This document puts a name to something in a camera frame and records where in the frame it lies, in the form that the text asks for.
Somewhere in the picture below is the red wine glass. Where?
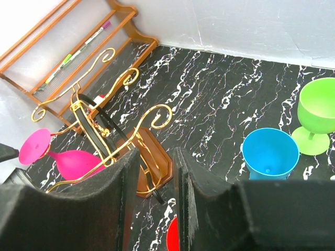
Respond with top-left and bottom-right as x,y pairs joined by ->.
166,217 -> 180,251

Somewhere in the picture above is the purple capped marker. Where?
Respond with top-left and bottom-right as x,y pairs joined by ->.
69,20 -> 110,61

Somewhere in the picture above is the gold wire wine glass rack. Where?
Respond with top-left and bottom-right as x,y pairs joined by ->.
31,48 -> 173,204

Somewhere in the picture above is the green wine glass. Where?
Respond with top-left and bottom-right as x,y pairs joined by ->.
292,77 -> 334,155

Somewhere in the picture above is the green capped marker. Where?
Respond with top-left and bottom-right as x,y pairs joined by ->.
45,54 -> 72,84

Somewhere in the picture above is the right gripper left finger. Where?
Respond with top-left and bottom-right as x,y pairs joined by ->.
1,149 -> 140,250

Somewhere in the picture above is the wooden shelf rack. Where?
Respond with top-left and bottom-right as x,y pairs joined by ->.
1,1 -> 159,139

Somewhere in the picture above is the small grey clip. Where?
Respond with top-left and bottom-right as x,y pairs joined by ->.
33,87 -> 45,95

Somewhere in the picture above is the blue wine glass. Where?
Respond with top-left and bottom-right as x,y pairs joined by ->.
242,128 -> 300,180

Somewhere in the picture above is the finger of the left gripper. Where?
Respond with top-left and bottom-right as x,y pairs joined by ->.
0,143 -> 19,162

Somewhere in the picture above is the magenta wine glass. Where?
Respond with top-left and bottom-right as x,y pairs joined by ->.
19,128 -> 101,180

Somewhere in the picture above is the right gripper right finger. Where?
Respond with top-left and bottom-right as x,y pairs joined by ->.
173,147 -> 334,250

